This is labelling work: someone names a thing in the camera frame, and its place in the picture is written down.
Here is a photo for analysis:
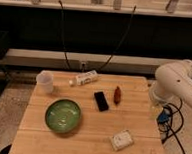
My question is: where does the black cable left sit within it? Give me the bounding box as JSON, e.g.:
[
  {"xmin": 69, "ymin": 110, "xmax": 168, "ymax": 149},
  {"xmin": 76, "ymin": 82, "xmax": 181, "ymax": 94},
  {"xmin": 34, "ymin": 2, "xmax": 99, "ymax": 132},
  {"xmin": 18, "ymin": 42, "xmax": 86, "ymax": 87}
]
[{"xmin": 52, "ymin": 0, "xmax": 77, "ymax": 71}]

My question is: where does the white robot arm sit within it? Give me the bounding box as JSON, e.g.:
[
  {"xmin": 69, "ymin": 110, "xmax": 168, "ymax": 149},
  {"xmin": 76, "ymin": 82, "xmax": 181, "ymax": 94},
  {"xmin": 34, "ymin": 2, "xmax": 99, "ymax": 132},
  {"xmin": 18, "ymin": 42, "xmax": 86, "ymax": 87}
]
[{"xmin": 149, "ymin": 59, "xmax": 192, "ymax": 108}]

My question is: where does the black phone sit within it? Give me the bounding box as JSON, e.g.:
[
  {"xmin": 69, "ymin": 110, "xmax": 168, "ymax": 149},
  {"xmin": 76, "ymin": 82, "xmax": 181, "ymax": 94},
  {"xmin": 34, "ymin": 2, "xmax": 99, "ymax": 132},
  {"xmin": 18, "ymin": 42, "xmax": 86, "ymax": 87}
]
[{"xmin": 94, "ymin": 92, "xmax": 109, "ymax": 111}]

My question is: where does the white sponge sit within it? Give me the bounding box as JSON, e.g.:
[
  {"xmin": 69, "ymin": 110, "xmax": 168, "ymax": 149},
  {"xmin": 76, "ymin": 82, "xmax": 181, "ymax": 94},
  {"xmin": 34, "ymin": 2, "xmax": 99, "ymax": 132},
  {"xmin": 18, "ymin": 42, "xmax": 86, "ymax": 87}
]
[{"xmin": 110, "ymin": 130, "xmax": 134, "ymax": 151}]

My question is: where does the brown small object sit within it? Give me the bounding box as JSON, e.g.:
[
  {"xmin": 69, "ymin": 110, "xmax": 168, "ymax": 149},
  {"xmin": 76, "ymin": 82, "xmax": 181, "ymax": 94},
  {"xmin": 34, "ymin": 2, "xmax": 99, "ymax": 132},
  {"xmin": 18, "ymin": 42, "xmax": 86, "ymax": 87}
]
[{"xmin": 114, "ymin": 86, "xmax": 121, "ymax": 104}]

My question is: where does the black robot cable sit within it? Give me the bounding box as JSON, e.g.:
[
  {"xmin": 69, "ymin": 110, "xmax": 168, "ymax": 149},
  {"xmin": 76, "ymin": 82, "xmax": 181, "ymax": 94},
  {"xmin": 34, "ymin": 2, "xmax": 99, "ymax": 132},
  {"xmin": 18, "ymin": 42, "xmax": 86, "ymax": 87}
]
[{"xmin": 157, "ymin": 96, "xmax": 192, "ymax": 154}]

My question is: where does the clear plastic cup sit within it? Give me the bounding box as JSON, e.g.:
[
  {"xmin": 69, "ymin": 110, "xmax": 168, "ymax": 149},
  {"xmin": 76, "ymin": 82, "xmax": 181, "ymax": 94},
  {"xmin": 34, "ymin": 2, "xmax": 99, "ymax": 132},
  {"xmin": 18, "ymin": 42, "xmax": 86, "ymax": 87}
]
[{"xmin": 36, "ymin": 71, "xmax": 54, "ymax": 94}]

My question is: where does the blue connector box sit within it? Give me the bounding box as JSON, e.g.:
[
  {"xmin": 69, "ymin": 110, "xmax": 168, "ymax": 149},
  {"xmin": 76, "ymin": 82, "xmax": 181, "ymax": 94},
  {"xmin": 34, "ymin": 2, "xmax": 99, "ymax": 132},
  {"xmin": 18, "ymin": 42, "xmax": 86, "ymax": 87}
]
[{"xmin": 156, "ymin": 110, "xmax": 171, "ymax": 124}]

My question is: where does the green ceramic bowl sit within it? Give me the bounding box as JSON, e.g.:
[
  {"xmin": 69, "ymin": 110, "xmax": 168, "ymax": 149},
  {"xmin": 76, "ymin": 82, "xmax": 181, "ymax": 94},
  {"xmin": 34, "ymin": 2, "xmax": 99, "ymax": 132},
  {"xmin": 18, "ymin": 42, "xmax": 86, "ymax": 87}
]
[{"xmin": 45, "ymin": 99, "xmax": 82, "ymax": 133}]

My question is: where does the black cable right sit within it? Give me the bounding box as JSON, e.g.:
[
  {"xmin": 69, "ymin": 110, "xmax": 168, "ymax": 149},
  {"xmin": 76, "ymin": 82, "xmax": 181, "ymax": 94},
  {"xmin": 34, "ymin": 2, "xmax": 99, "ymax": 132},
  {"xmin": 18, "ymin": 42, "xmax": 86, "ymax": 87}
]
[{"xmin": 97, "ymin": 2, "xmax": 137, "ymax": 75}]

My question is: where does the white tube bottle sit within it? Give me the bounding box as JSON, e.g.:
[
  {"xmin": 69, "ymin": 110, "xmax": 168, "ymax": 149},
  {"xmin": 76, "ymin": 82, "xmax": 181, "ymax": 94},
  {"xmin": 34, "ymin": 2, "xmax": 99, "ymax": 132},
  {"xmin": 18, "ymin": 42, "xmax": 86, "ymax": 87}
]
[{"xmin": 69, "ymin": 70, "xmax": 99, "ymax": 87}]

